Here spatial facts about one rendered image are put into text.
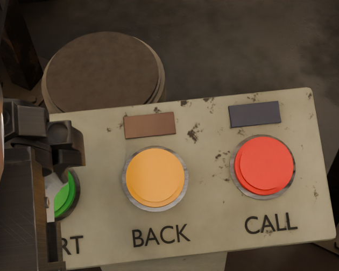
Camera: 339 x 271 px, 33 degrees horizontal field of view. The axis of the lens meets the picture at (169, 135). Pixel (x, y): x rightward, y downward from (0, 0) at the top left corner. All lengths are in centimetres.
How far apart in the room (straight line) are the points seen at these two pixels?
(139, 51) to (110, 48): 3
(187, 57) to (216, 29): 10
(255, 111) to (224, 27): 89
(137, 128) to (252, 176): 9
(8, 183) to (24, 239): 2
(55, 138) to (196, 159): 18
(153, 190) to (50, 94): 20
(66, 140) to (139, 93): 31
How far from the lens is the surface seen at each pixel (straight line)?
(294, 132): 41
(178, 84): 119
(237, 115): 40
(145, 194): 38
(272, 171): 39
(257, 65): 122
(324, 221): 41
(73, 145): 24
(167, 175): 38
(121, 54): 56
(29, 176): 19
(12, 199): 19
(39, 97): 120
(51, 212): 30
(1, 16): 21
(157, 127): 40
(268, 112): 41
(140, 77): 54
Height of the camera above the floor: 95
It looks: 58 degrees down
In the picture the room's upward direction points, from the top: 3 degrees counter-clockwise
